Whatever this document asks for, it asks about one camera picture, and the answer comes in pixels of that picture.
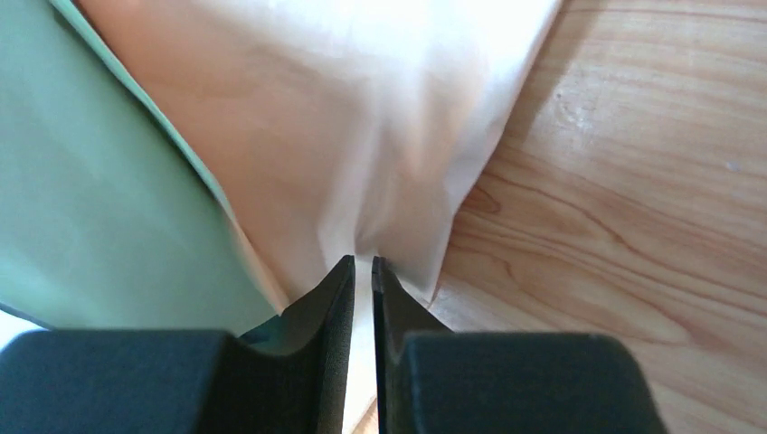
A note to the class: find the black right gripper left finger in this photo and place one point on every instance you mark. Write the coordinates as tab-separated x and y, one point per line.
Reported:
287	375

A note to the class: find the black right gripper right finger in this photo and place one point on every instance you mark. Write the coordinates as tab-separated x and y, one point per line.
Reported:
431	379

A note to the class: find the green and peach wrapping paper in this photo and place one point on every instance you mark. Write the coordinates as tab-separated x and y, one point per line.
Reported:
203	164

